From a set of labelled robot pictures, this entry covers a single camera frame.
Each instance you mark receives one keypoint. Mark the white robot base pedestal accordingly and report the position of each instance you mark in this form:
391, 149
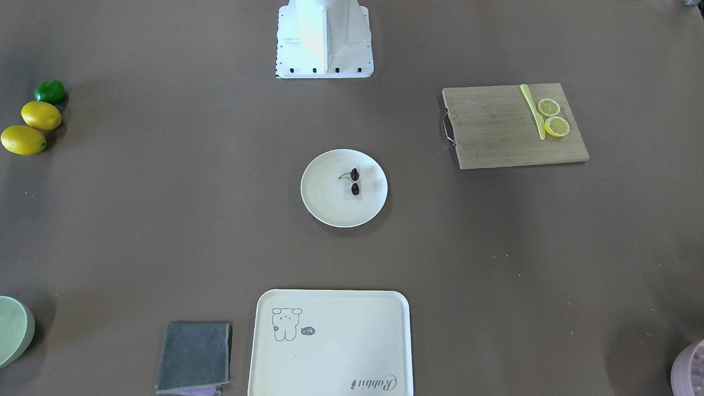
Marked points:
323, 40

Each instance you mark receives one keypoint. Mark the green lime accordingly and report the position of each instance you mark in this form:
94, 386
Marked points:
50, 91

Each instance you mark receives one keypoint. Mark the round white plate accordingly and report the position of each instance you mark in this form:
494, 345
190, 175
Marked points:
330, 200

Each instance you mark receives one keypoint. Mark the cream rabbit tray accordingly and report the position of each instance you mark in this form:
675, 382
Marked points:
331, 342

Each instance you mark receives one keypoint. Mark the pink bowl of ice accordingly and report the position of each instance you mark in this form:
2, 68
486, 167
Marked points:
686, 376

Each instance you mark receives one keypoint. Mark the bamboo cutting board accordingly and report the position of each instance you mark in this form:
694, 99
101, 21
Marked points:
493, 127

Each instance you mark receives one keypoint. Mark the light green bowl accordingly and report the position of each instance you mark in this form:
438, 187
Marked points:
17, 329

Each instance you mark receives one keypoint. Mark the yellow lemon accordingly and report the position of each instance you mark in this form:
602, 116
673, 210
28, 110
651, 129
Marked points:
41, 115
23, 140

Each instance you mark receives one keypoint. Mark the grey folded cloth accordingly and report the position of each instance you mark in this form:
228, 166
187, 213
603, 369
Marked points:
195, 359

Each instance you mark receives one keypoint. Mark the yellow plastic knife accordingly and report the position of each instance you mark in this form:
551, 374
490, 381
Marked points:
539, 120

